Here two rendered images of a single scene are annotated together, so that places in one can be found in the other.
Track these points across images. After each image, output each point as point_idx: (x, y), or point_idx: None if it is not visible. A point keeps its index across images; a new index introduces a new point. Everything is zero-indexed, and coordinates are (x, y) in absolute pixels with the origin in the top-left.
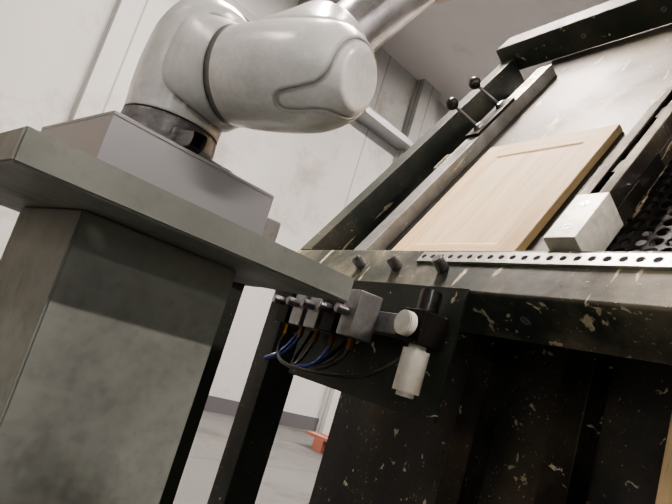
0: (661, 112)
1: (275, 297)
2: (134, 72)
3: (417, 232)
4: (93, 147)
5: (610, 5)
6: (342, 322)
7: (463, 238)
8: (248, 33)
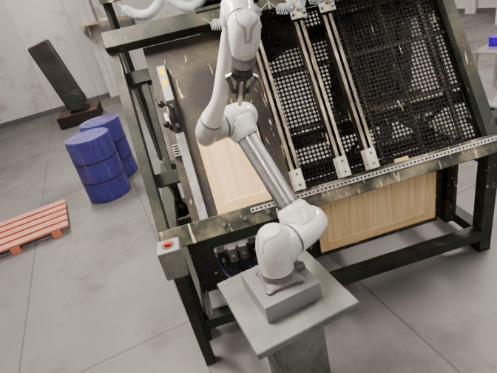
0: (282, 125)
1: (225, 261)
2: (279, 269)
3: (219, 196)
4: (317, 292)
5: (175, 25)
6: None
7: (247, 192)
8: (312, 234)
